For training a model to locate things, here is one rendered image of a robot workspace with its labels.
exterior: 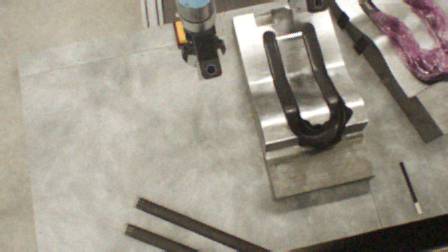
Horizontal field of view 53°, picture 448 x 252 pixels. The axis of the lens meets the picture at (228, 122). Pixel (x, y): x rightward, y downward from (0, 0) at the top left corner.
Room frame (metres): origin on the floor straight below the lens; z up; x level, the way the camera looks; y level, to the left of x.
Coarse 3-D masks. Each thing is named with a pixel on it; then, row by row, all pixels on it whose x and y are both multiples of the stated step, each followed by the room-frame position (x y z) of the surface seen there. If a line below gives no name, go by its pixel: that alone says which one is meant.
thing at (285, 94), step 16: (272, 32) 0.55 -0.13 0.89; (304, 32) 0.55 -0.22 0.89; (272, 48) 0.51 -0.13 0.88; (320, 48) 0.50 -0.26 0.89; (272, 64) 0.46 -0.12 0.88; (320, 64) 0.45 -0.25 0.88; (272, 80) 0.41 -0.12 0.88; (320, 80) 0.41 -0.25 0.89; (288, 96) 0.36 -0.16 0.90; (336, 96) 0.35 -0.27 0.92; (288, 112) 0.31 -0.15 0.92; (336, 112) 0.31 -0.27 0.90; (352, 112) 0.30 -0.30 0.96; (304, 128) 0.27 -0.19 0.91; (320, 128) 0.26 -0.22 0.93; (336, 128) 0.28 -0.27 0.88; (304, 144) 0.23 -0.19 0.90; (320, 144) 0.24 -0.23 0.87
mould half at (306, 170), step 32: (256, 32) 0.55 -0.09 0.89; (288, 32) 0.55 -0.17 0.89; (320, 32) 0.54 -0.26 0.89; (256, 64) 0.46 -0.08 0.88; (288, 64) 0.46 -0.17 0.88; (256, 96) 0.37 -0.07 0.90; (320, 96) 0.35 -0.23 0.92; (352, 96) 0.34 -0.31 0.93; (288, 128) 0.27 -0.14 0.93; (352, 128) 0.27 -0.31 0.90; (288, 160) 0.20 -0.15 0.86; (320, 160) 0.20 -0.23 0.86; (352, 160) 0.19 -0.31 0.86; (288, 192) 0.12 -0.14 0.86
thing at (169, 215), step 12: (144, 204) 0.11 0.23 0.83; (156, 204) 0.11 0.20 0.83; (156, 216) 0.08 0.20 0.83; (168, 216) 0.08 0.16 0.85; (180, 216) 0.08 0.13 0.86; (192, 228) 0.05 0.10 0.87; (204, 228) 0.04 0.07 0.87; (216, 228) 0.04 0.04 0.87; (216, 240) 0.01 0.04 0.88; (228, 240) 0.01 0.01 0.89; (240, 240) 0.01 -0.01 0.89
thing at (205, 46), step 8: (200, 40) 0.43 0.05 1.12; (208, 40) 0.43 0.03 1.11; (200, 48) 0.41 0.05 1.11; (208, 48) 0.41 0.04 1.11; (216, 48) 0.41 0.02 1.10; (200, 56) 0.40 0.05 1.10; (208, 56) 0.40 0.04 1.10; (216, 56) 0.40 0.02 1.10; (200, 64) 0.38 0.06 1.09; (208, 64) 0.38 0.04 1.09; (216, 64) 0.38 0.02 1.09; (208, 72) 0.37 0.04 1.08; (216, 72) 0.37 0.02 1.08
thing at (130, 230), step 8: (128, 224) 0.06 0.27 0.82; (128, 232) 0.04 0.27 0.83; (136, 232) 0.04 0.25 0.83; (144, 232) 0.04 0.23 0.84; (144, 240) 0.02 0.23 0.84; (152, 240) 0.02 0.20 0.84; (160, 240) 0.02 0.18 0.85; (168, 240) 0.02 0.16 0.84; (160, 248) 0.00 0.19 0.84; (168, 248) 0.00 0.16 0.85; (176, 248) 0.00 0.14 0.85; (184, 248) 0.00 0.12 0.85; (192, 248) 0.00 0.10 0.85
